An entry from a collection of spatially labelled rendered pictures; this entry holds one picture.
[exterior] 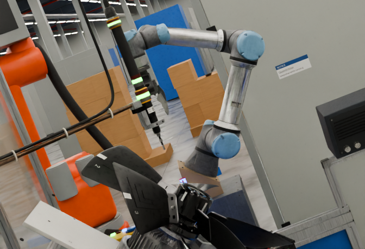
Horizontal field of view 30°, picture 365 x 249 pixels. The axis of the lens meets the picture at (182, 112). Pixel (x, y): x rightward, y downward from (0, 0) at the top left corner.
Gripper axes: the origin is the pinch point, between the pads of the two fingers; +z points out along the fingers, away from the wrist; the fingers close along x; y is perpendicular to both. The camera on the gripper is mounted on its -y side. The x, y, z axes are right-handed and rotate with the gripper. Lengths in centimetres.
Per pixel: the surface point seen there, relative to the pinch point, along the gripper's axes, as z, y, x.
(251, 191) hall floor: 143, 389, -37
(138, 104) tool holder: -11, -54, 2
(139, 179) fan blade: 7, -77, 8
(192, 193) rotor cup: 19, -66, -4
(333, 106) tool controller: 19, -17, -63
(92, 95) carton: 11, 750, 120
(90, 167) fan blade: 2, -53, 24
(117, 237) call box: 36, -17, 31
